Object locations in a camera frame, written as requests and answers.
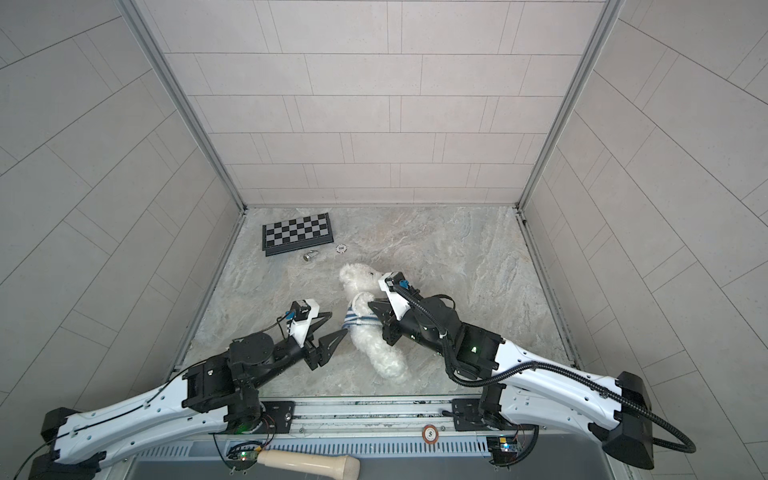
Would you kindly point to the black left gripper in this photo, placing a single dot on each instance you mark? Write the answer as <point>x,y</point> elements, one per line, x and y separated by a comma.
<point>320,357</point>

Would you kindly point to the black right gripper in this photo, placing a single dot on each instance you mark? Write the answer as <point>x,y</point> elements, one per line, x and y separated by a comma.
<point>391,324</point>

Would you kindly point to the blue white striped knit sweater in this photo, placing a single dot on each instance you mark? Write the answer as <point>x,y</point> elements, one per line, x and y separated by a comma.
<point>358,316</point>

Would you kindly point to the white plush teddy bear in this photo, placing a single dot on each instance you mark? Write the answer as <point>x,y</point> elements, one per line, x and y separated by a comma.
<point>361,285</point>

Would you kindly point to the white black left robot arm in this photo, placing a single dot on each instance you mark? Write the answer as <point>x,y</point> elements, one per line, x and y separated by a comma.
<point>219,395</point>

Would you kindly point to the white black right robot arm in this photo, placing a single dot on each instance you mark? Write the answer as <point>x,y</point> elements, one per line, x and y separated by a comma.
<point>521,390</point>

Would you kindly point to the small silver metal jar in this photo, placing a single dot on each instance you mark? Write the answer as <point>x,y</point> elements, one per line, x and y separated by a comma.
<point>310,255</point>

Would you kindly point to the folded black chess board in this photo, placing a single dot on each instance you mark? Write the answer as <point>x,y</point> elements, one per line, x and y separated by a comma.
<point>296,234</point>

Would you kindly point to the red round sticker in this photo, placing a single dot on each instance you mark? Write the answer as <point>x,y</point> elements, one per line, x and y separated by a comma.
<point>430,434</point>

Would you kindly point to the left green circuit board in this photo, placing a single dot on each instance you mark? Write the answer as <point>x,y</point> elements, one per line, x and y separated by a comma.
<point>243,456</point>

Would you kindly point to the green circuit board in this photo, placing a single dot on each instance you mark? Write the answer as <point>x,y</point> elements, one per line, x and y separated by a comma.
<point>243,456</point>
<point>504,451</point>

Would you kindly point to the right green circuit board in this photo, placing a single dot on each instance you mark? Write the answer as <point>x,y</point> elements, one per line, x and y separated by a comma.
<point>504,451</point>

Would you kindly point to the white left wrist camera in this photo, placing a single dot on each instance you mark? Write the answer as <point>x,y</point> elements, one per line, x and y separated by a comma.
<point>299,319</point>

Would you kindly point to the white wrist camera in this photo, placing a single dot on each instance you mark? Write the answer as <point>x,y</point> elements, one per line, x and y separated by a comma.
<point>299,319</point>
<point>398,292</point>

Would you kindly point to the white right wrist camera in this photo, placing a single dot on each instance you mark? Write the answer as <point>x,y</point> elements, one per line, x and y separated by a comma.
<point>398,292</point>

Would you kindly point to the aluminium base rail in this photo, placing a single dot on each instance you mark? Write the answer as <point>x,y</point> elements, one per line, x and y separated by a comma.
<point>387,427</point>

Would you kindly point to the beige wooden handle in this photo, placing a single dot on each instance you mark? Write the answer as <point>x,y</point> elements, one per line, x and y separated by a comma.
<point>335,467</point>

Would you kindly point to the aluminium corner frame post left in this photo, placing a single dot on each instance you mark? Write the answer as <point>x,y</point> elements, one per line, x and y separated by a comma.
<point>139,28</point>

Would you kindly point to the aluminium corner frame post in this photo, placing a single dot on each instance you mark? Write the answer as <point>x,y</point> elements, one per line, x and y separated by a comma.
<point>139,28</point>
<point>599,36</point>

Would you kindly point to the aluminium corner frame post right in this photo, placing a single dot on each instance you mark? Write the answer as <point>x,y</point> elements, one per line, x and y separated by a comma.
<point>599,36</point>

